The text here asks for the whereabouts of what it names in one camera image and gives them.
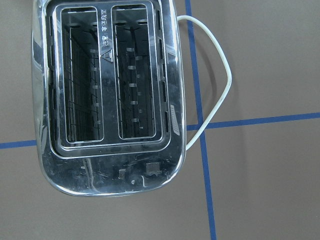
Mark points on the beige appliance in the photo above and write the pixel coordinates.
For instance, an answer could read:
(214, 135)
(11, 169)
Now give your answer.
(108, 95)

